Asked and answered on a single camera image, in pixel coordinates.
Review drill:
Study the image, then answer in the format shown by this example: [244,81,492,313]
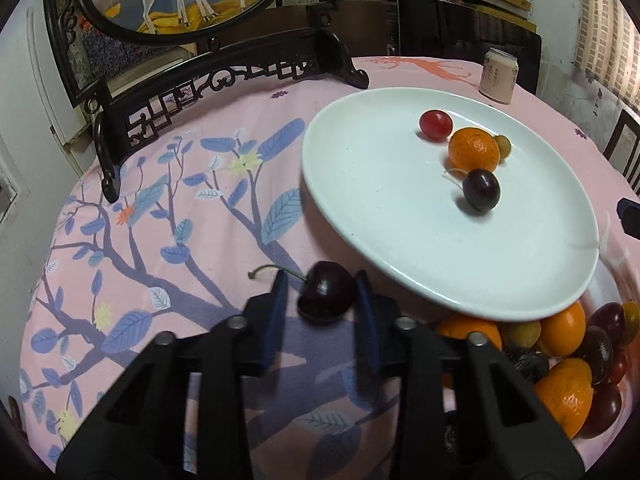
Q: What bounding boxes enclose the white door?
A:
[0,0,96,241]

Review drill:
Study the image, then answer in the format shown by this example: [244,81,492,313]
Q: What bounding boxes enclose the white plate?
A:
[301,87,600,322]

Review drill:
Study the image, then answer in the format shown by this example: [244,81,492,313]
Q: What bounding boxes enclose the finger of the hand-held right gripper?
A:
[616,198,640,241]

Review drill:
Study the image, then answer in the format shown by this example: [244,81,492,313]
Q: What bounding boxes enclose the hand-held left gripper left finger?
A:
[55,270,291,480]

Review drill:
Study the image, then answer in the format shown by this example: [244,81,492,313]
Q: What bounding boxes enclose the dark wooden chair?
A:
[602,107,640,193]

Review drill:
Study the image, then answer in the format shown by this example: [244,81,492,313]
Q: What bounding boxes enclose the black flat panel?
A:
[397,0,543,96]

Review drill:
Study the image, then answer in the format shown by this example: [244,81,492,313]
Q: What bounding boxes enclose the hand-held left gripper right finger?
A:
[354,270,586,480]

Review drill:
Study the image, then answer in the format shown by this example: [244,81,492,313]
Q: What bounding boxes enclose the pink floral tablecloth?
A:
[10,55,640,476]

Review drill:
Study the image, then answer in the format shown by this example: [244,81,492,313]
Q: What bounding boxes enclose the pink drink can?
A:
[479,47,518,105]

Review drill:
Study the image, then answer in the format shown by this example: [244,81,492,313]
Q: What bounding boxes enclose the red cherry tomato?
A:
[607,347,630,386]
[419,110,453,142]

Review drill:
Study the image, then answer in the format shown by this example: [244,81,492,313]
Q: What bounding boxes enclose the dark red plum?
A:
[587,302,627,348]

